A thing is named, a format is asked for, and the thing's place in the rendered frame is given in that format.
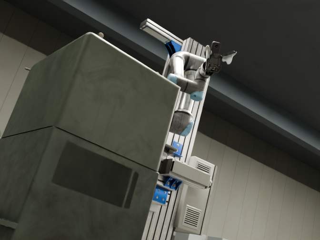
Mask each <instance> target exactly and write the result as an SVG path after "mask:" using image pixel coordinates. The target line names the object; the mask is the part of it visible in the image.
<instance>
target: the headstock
mask: <svg viewBox="0 0 320 240"><path fill-rule="evenodd" d="M179 92H180V87H179V86H178V85H176V84H175V83H173V82H171V81H170V80H168V79H167V78H165V77H163V76H161V75H160V74H158V73H157V72H155V71H154V70H152V69H150V68H149V67H147V66H146V65H144V64H142V63H141V62H139V61H138V60H136V59H134V58H133V57H131V56H130V55H128V54H127V53H125V52H123V51H121V50H120V49H118V48H117V47H115V46H113V45H112V44H110V43H109V42H107V41H106V40H104V39H102V38H101V37H99V36H98V35H96V34H94V33H92V32H88V33H86V34H84V35H83V36H81V37H79V38H77V39H76V40H74V41H73V42H71V43H69V44H68V45H66V46H64V47H62V48H61V49H59V50H57V51H56V52H54V53H52V54H51V55H49V56H47V57H45V58H44V59H42V60H40V61H39V62H37V63H35V64H34V65H33V66H32V68H31V69H30V71H29V73H28V75H27V78H26V80H25V82H24V85H23V87H22V90H21V92H20V94H19V97H18V99H17V102H16V104H15V106H14V109H13V111H12V114H11V116H10V118H9V121H8V123H7V126H6V128H5V130H4V133H3V135H2V137H1V138H5V137H10V136H14V135H18V134H22V133H26V132H30V131H35V130H40V129H44V128H48V127H52V126H55V127H57V128H59V129H61V130H64V131H66V132H68V133H71V134H73V135H75V136H77V137H80V138H82V139H84V140H86V141H89V142H91V143H93V144H95V145H98V146H100V147H102V148H105V149H107V150H109V151H111V152H114V153H116V154H118V155H120V156H123V157H125V158H127V159H129V160H131V161H134V162H136V163H138V164H140V165H143V166H145V167H147V168H149V169H152V170H154V171H156V172H158V170H159V167H160V162H161V158H162V155H163V151H164V148H165V144H166V140H167V137H168V133H169V130H170V125H171V121H172V118H173V114H174V111H175V107H176V103H177V100H178V96H179Z"/></svg>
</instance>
